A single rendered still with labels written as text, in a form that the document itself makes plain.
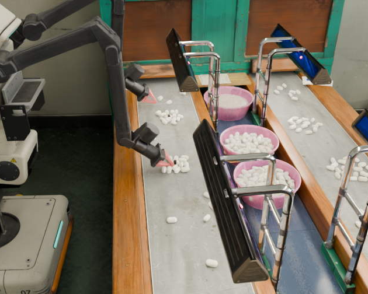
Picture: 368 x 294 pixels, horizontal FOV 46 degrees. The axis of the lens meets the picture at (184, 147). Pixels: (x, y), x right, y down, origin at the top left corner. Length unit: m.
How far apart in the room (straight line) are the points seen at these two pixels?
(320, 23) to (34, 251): 1.98
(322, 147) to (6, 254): 1.54
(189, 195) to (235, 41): 1.17
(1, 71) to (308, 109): 1.51
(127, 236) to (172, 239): 0.15
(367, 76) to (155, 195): 2.47
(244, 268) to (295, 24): 1.91
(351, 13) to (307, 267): 2.34
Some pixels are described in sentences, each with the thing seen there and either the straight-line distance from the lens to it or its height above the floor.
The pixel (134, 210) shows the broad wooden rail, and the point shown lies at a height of 0.76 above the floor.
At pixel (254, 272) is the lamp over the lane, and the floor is 1.07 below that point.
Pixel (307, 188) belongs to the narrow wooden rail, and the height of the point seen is 0.76.
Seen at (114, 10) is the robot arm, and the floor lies 1.31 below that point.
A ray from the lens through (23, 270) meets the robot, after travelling 2.16.
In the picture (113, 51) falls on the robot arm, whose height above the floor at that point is 1.30.
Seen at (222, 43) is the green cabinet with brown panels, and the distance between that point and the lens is 2.58.
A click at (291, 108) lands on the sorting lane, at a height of 0.74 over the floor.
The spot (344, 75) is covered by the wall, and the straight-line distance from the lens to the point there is 3.71.
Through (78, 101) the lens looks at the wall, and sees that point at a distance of 3.59.
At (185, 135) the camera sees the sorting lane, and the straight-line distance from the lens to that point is 2.07.
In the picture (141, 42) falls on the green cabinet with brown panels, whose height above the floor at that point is 0.98.
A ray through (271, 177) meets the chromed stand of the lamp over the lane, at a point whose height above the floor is 1.04.
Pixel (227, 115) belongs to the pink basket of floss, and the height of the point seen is 0.72.
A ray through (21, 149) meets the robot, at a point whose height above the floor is 0.80.
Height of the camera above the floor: 1.81
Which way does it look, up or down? 33 degrees down
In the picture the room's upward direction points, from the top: straight up
